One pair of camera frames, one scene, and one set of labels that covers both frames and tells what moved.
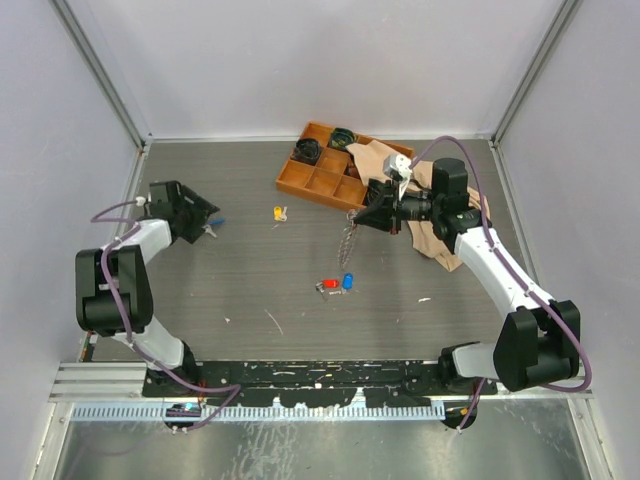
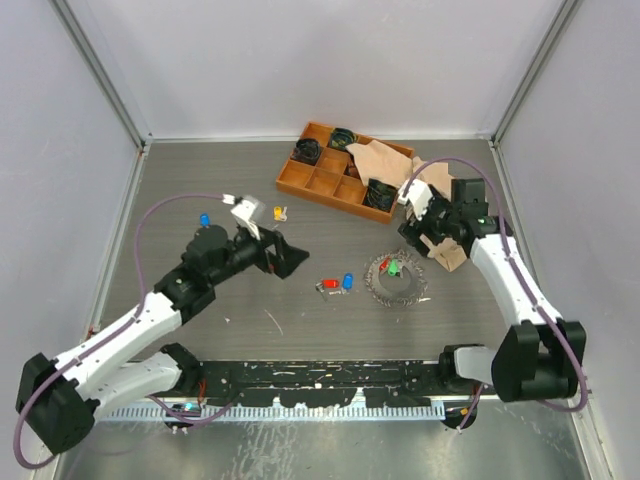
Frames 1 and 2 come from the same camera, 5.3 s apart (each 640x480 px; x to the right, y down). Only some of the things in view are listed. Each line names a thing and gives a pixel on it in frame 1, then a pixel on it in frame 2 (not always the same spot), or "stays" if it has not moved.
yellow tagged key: (279, 214) stays
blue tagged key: (347, 282) stays
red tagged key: (327, 284) stays
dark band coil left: (306, 151) stays
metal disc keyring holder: (346, 245) to (416, 290)
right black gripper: (381, 213) to (413, 228)
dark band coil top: (340, 137) stays
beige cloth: (368, 157) stays
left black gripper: (200, 209) to (284, 259)
